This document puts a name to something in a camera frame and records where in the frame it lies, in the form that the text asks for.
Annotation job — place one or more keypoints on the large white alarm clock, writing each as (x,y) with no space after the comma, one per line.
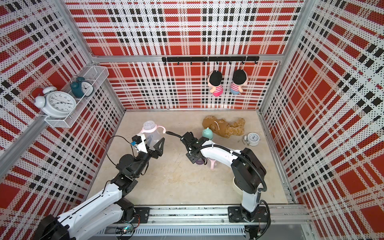
(54,103)

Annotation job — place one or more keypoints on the green circuit board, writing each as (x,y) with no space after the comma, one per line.
(124,231)

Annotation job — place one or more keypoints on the black hook rail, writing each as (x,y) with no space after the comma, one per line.
(211,59)

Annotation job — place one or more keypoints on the pink bottle handle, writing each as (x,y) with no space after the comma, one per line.
(213,163)
(143,131)

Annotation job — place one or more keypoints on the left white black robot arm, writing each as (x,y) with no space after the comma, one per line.
(106,207)

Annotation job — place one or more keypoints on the white wire wall shelf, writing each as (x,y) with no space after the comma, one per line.
(96,75)

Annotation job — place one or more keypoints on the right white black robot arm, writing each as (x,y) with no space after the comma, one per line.
(249,173)

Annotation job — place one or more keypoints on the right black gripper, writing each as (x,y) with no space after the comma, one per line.
(192,158)

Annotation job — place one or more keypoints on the doll with pink dress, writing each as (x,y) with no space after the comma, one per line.
(215,83)

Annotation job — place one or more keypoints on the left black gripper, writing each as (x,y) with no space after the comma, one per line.
(154,154)

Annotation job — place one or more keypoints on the doll with striped shirt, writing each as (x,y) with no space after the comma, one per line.
(240,79)

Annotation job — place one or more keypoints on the small white alarm clock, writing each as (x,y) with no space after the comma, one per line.
(251,139)

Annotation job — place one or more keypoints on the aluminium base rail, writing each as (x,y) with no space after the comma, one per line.
(179,220)

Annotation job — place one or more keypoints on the teal alarm clock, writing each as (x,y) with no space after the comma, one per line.
(81,88)

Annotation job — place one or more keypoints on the clear baby bottle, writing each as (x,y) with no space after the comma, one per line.
(154,137)

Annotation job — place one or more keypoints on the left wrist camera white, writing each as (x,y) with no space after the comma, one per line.
(139,143)

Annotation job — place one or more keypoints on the brown plush toy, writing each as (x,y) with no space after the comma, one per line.
(223,128)

